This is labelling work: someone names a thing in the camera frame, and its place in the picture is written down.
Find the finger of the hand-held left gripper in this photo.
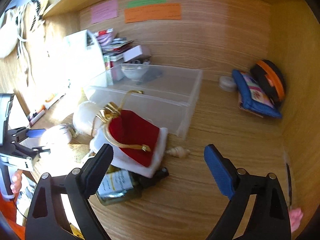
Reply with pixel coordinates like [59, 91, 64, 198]
[25, 128, 47, 138]
[15, 143, 51, 159]

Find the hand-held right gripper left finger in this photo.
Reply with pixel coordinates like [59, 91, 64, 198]
[25, 144, 114, 240]

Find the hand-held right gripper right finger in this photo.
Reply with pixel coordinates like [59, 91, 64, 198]
[203, 144, 292, 240]

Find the pink white tape roll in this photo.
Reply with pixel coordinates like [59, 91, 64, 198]
[41, 124, 73, 145]

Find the dark glass bottle white label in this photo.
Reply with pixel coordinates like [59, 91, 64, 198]
[96, 167, 169, 206]

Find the small seashell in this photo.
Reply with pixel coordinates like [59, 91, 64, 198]
[167, 147, 191, 158]

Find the wide tape roll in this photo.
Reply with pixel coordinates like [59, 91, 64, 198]
[72, 101, 103, 135]

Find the red velvet pouch gold trim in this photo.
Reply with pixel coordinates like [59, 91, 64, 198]
[96, 90, 161, 168]

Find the white cloth pouch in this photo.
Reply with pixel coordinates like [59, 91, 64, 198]
[89, 127, 168, 178]

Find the clear plastic container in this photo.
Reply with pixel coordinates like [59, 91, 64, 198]
[82, 63, 203, 141]

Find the person's left hand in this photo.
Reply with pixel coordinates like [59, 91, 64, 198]
[10, 169, 23, 194]

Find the person's right hand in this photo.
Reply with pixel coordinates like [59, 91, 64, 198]
[289, 207, 304, 231]

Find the white marker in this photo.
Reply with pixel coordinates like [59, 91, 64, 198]
[28, 108, 47, 126]

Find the tan burlap pouch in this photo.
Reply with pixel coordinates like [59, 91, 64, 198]
[68, 143, 97, 165]

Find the white hanging bag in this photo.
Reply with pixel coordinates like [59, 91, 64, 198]
[0, 5, 27, 58]

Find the blue zip pouch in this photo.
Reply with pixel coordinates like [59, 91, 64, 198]
[231, 69, 283, 119]

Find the white round lid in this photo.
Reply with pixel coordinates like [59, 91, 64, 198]
[219, 76, 237, 92]

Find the white folded paper sheet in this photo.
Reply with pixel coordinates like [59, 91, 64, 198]
[64, 29, 107, 85]

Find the white bowl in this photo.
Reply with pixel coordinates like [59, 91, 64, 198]
[121, 64, 148, 81]

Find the orange black round case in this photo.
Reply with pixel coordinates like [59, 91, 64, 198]
[250, 59, 286, 103]

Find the stack of booklets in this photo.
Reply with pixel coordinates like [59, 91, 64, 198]
[96, 28, 134, 62]

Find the white cardboard box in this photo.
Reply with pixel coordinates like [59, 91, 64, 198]
[123, 45, 151, 62]

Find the pink paper note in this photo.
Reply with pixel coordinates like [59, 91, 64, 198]
[90, 0, 119, 25]

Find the orange paper note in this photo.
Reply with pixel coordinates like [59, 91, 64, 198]
[124, 3, 182, 24]

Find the green paper note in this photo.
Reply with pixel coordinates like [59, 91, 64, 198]
[127, 0, 167, 8]

